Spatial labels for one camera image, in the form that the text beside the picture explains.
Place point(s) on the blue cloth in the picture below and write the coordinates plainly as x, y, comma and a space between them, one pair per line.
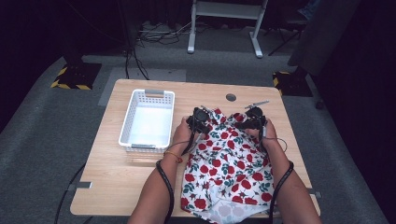
309, 9

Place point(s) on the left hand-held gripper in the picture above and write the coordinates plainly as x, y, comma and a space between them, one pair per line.
200, 119

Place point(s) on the person's left hand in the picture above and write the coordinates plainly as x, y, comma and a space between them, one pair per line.
183, 138

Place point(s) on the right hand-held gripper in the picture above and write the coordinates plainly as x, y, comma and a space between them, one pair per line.
257, 119

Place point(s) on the person's right hand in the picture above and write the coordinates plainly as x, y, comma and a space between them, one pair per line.
267, 137

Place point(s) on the black yellow striped base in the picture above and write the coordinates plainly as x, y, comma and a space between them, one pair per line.
77, 76
292, 84

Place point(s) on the white red floral garment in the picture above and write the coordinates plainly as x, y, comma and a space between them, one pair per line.
229, 174

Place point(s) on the white metal stand frame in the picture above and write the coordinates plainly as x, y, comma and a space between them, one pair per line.
191, 37

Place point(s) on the grey metal table bracket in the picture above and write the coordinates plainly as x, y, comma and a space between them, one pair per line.
82, 185
317, 194

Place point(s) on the grey curtain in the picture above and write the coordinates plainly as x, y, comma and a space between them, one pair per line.
320, 37

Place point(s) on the dark chair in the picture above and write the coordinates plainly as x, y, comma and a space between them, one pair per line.
292, 23

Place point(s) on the white plastic basket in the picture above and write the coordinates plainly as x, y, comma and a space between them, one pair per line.
151, 126

